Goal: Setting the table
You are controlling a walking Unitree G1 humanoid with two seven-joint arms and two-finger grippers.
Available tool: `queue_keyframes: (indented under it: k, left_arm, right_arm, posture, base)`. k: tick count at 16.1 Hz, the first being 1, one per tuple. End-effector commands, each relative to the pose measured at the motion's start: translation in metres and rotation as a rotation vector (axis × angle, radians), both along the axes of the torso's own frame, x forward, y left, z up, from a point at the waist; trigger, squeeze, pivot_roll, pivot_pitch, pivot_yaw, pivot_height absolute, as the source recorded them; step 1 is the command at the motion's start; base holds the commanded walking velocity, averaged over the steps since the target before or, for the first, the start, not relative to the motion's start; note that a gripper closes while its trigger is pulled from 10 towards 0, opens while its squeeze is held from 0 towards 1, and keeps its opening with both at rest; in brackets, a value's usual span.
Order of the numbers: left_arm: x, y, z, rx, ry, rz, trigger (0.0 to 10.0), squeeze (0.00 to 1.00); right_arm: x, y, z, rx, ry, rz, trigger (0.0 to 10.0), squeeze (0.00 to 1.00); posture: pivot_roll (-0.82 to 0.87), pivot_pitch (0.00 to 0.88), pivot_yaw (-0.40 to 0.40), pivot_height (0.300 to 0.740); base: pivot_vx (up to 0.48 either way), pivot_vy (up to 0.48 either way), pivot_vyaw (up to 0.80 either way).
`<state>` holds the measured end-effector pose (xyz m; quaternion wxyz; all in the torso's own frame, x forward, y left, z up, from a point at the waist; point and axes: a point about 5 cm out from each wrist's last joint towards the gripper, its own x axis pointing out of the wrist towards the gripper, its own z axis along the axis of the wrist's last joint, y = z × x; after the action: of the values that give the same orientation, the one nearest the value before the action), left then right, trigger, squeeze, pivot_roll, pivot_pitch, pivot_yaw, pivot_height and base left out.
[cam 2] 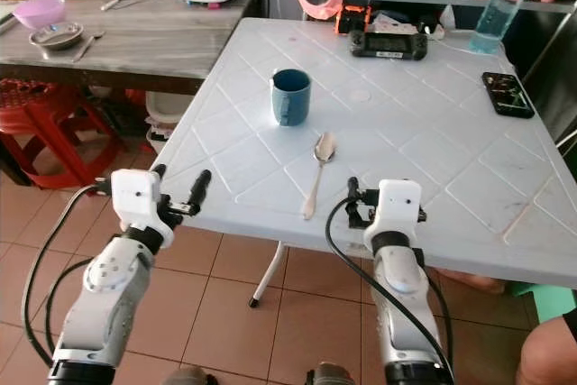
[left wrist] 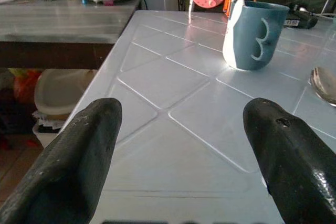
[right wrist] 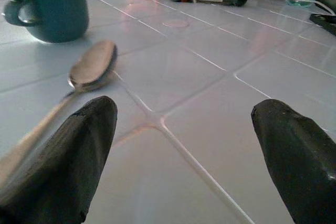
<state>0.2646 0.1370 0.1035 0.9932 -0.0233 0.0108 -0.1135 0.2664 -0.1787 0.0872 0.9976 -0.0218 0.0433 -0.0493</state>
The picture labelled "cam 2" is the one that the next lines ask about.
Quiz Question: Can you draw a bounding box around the metal spoon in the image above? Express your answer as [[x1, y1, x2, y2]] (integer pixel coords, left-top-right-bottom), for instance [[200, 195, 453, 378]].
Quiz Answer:
[[303, 132, 338, 221]]

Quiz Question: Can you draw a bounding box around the white plastic bin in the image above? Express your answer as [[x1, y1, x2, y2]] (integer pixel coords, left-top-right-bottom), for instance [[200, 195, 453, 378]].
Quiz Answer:
[[144, 92, 197, 156]]

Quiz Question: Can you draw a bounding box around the white plastic table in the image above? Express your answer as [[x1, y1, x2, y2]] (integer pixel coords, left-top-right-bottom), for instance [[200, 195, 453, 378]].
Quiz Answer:
[[151, 17, 577, 309]]

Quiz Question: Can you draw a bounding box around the blue ceramic mug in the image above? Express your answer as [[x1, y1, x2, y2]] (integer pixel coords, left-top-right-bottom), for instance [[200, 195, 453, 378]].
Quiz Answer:
[[270, 69, 313, 127]]

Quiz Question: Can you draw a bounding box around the grey wooden table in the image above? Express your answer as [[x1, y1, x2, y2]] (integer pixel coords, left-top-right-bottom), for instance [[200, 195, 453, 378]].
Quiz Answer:
[[0, 0, 262, 96]]

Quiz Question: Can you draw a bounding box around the red plastic stool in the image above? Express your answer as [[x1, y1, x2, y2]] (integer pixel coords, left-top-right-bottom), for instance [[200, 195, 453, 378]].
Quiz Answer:
[[0, 78, 118, 192]]

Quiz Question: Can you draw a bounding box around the person bare foot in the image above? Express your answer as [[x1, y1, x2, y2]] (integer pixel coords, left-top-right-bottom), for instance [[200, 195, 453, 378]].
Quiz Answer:
[[440, 268, 506, 296]]

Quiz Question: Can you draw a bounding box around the black game controller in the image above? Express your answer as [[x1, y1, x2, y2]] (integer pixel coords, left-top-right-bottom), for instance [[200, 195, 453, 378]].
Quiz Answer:
[[349, 30, 429, 61]]

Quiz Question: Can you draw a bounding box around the grey left robot foot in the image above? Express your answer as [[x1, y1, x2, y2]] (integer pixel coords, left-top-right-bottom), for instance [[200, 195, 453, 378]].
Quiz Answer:
[[162, 367, 219, 385]]

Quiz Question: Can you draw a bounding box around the grey robot foot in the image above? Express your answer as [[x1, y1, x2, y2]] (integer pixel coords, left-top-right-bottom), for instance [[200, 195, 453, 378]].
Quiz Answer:
[[162, 367, 219, 385], [305, 362, 359, 385]]

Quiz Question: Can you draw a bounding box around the metal plate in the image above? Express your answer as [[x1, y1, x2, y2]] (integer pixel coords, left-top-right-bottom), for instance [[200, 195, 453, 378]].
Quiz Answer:
[[29, 23, 84, 51]]

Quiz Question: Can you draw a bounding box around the orange and black device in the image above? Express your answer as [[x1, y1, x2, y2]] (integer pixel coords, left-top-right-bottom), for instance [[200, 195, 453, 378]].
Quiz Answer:
[[334, 6, 371, 36]]

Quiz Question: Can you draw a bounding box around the black phone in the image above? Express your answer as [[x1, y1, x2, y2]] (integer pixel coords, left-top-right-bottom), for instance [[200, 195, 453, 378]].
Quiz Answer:
[[481, 72, 536, 120]]

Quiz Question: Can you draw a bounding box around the grey right robot foot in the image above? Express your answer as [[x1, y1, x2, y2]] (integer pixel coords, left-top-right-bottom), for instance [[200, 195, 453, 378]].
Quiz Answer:
[[305, 362, 359, 385]]

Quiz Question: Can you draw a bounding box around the purple plastic bowl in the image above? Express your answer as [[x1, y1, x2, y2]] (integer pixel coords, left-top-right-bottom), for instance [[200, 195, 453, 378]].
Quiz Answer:
[[14, 0, 67, 31]]

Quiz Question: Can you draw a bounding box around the green plastic stool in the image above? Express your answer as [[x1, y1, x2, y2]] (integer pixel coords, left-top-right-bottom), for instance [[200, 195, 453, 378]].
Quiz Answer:
[[508, 281, 577, 325]]

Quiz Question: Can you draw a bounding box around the clear blue-capped water bottle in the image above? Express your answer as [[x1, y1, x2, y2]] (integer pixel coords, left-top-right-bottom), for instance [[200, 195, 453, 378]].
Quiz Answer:
[[469, 0, 536, 55]]

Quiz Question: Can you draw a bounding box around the person bare knee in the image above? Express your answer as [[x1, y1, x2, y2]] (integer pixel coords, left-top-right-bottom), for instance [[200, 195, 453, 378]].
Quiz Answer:
[[516, 308, 577, 385]]

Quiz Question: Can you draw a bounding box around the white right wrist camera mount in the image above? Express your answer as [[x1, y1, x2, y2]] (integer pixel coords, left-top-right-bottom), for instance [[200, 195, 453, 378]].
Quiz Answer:
[[362, 179, 426, 255]]

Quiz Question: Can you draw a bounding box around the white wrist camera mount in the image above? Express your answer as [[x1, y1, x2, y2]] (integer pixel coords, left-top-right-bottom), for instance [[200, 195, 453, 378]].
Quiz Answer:
[[362, 179, 426, 255], [111, 169, 174, 251]]

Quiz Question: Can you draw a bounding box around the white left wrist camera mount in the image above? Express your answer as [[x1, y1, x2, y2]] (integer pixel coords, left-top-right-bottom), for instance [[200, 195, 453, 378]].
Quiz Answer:
[[111, 169, 174, 251]]

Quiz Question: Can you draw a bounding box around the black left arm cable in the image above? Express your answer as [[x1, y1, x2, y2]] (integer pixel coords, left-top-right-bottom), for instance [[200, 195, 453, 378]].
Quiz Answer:
[[21, 184, 114, 368]]

